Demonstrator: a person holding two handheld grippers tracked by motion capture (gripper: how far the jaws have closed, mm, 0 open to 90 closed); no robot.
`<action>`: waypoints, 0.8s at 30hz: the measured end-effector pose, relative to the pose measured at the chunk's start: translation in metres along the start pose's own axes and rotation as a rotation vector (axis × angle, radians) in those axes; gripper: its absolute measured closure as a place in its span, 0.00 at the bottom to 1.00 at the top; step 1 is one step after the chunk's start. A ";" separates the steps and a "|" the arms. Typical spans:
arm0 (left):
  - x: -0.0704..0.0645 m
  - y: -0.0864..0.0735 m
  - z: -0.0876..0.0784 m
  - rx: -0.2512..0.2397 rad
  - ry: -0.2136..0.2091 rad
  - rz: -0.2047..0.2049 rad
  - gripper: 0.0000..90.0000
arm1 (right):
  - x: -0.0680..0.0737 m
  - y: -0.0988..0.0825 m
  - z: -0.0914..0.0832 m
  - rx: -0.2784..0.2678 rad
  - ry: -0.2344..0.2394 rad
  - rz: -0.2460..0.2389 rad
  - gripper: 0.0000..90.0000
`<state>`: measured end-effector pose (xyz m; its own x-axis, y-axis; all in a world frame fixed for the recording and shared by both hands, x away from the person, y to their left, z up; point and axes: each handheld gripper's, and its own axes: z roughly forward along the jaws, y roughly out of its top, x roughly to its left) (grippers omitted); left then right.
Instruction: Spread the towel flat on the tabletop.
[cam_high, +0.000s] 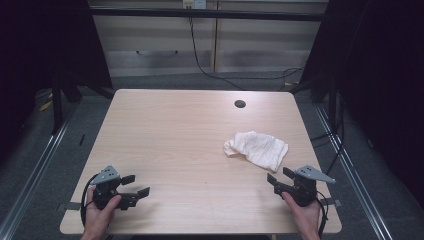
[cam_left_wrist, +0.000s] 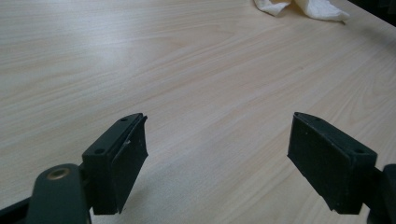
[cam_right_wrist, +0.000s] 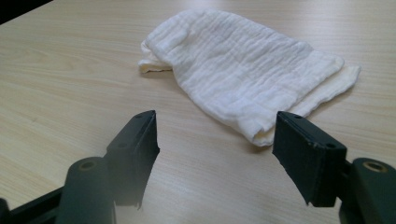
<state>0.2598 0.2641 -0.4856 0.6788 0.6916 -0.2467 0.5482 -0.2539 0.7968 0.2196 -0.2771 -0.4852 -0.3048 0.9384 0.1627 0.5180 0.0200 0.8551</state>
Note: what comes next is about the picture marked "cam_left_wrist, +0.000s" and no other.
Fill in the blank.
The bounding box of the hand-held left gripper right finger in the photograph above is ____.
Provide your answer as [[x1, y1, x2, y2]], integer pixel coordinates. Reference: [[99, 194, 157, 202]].
[[287, 111, 378, 216]]

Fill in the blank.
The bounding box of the white cloth with floral print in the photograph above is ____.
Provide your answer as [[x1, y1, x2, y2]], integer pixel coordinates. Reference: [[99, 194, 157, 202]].
[[253, 0, 351, 23]]

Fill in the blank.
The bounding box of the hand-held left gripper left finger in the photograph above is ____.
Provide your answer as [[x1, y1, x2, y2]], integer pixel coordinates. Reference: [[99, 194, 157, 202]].
[[81, 112, 149, 216]]

